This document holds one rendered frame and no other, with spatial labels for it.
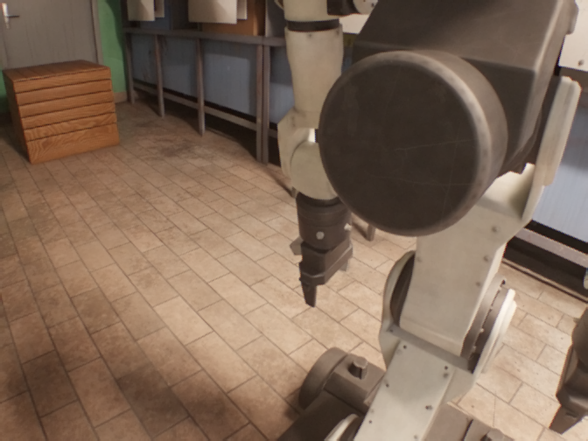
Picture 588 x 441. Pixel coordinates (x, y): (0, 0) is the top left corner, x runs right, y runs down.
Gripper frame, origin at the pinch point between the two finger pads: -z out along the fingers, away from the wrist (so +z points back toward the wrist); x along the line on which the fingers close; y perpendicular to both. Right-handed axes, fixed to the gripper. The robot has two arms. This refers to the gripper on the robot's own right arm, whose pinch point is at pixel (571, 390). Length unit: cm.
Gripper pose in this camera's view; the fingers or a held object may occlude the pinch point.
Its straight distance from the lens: 69.1
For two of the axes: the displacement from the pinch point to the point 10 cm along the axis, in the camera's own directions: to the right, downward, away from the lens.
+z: -0.9, -7.9, -6.1
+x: 6.2, -5.2, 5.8
